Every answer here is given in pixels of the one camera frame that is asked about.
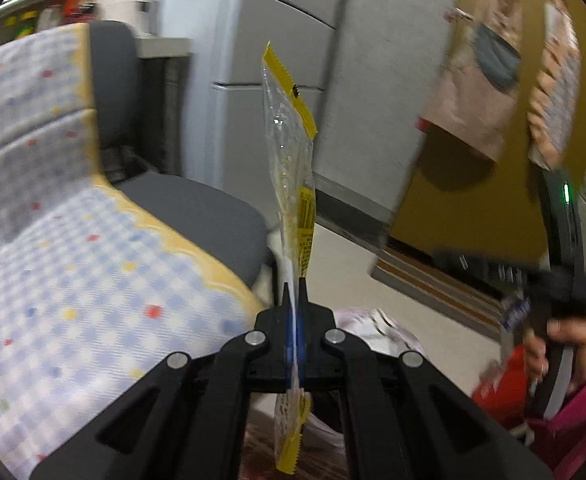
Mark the grey chair with checkered cover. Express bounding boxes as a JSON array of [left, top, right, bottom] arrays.
[[0, 25, 267, 467]]

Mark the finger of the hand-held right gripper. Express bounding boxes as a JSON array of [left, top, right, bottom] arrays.
[[432, 246, 528, 287]]

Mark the grey counter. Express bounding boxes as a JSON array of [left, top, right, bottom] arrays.
[[136, 35, 194, 59]]

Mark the clear yellow-edged plastic packet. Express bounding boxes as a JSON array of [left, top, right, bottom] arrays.
[[262, 42, 319, 476]]

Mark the ruffled checkered apron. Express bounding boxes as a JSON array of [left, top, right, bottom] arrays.
[[527, 0, 582, 172]]

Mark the striped brown door mat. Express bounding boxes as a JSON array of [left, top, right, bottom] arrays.
[[369, 247, 512, 342]]

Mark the yellow door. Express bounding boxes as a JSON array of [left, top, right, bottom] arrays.
[[378, 0, 586, 288]]

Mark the white air fryer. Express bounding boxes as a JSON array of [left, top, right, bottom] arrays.
[[95, 0, 165, 37]]

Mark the white plastic bottle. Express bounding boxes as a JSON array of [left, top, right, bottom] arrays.
[[37, 7, 67, 30]]

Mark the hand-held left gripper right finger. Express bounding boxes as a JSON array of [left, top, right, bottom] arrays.
[[298, 277, 554, 480]]

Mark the grey office chair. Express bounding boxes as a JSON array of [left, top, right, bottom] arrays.
[[87, 20, 277, 287]]

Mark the white plastic bag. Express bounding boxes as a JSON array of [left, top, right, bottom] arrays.
[[303, 307, 425, 449]]

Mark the person's right hand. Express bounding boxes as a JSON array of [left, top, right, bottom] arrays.
[[523, 312, 586, 387]]

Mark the grey refrigerator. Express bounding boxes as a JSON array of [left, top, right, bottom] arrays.
[[183, 0, 360, 222]]

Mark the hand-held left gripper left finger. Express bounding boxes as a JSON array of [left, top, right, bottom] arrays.
[[29, 282, 299, 480]]

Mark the red object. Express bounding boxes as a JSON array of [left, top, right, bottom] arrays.
[[472, 344, 536, 432]]

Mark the patterned brown mat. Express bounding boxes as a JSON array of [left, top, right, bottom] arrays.
[[240, 422, 350, 480]]

